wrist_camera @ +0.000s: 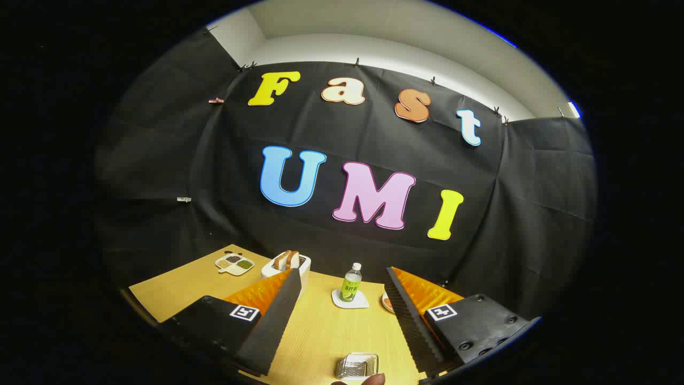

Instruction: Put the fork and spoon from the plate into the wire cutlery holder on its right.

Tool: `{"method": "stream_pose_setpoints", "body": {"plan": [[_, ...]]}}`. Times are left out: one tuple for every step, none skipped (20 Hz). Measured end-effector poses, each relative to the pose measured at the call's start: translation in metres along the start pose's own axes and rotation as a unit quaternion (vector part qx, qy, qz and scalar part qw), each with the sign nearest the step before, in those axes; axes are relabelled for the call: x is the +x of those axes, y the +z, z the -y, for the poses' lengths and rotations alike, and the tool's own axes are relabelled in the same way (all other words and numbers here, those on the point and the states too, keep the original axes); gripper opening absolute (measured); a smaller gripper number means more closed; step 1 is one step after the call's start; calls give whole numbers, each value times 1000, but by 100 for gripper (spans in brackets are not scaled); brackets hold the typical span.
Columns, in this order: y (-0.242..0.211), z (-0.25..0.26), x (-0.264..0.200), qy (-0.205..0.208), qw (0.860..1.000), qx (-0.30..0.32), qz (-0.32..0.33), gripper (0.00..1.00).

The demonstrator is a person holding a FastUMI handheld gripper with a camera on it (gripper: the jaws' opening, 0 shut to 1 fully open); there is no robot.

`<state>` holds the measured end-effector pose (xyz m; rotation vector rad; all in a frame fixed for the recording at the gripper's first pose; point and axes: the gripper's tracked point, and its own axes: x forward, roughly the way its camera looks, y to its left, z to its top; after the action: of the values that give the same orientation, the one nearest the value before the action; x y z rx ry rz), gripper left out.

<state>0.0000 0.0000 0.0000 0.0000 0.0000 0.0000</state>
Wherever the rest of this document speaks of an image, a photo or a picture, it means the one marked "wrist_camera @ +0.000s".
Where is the black backdrop cloth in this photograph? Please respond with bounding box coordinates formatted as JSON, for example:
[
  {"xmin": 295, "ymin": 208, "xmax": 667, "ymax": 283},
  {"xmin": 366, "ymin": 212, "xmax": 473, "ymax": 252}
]
[{"xmin": 95, "ymin": 27, "xmax": 598, "ymax": 327}]

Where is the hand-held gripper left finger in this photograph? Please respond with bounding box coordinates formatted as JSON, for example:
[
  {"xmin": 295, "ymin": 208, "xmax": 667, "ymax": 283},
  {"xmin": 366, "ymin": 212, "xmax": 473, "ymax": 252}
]
[{"xmin": 160, "ymin": 268, "xmax": 302, "ymax": 376}]

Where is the green label drink bottle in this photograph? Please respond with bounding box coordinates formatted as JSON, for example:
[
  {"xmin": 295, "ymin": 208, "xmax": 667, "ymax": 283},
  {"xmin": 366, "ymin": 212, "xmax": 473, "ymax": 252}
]
[{"xmin": 340, "ymin": 263, "xmax": 363, "ymax": 303}]

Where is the white toaster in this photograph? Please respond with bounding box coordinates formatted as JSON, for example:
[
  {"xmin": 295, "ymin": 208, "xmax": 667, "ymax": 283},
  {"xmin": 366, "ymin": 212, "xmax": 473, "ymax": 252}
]
[{"xmin": 261, "ymin": 251, "xmax": 312, "ymax": 300}]

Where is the white divided condiment dish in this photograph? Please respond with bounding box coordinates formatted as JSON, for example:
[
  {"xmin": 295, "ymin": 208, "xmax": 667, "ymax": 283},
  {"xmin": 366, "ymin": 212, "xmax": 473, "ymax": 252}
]
[{"xmin": 215, "ymin": 253, "xmax": 255, "ymax": 276}]

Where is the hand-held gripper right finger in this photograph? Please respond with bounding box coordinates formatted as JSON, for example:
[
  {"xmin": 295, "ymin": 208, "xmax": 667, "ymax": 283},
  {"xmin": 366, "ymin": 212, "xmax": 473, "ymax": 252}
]
[{"xmin": 384, "ymin": 266, "xmax": 541, "ymax": 378}]

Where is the white square coaster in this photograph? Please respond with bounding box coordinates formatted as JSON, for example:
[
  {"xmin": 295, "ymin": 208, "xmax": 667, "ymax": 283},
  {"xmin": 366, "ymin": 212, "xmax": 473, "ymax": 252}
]
[{"xmin": 331, "ymin": 289, "xmax": 370, "ymax": 310}]

